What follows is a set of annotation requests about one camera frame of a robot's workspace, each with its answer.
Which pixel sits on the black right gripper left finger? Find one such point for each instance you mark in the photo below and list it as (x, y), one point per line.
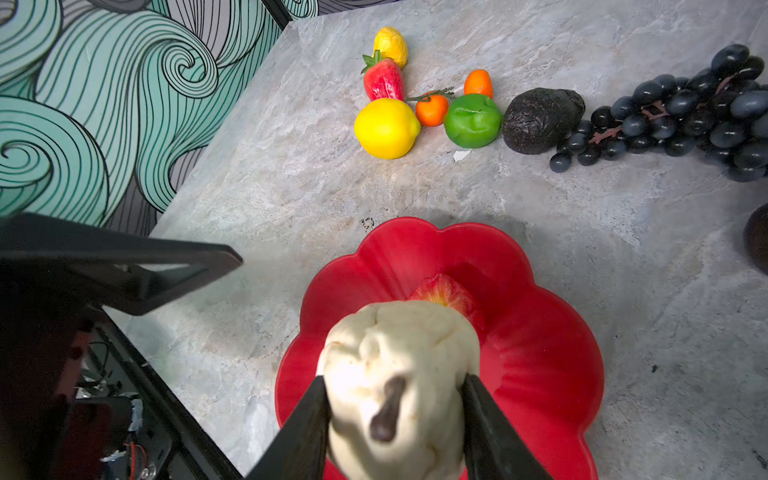
(299, 450)

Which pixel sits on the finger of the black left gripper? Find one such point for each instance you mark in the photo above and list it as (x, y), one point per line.
(130, 273)

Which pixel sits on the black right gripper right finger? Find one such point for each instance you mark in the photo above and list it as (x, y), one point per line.
(492, 447)

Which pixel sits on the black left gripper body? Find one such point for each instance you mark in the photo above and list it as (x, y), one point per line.
(47, 431)

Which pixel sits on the beige fake garlic bulb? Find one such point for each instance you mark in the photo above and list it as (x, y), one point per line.
(393, 374)

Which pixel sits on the red fake apple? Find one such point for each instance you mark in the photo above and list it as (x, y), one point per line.
(446, 291)

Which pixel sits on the yellow fake lemon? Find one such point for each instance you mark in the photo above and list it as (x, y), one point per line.
(387, 128)

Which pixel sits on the red flower-shaped fruit bowl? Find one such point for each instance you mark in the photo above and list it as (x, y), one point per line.
(539, 359)

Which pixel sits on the dark fake avocado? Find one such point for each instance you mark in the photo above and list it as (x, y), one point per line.
(538, 119)

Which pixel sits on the green fake pepper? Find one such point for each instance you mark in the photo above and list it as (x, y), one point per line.
(473, 121)

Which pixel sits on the dark purple fake plum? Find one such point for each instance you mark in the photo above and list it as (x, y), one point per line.
(755, 238)

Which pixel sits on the orange fake tomatoes on vine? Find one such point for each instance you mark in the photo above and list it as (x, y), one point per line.
(431, 107)

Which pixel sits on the red fake strawberry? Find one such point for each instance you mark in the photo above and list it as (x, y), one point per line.
(382, 78)

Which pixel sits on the black fake grape bunch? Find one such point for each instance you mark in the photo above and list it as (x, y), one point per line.
(722, 111)

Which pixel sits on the yellow fake pepper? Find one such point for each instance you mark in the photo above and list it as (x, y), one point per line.
(390, 43)

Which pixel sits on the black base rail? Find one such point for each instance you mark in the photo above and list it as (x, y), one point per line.
(166, 442)

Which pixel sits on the black corner frame post left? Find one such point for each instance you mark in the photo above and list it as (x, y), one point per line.
(279, 12)

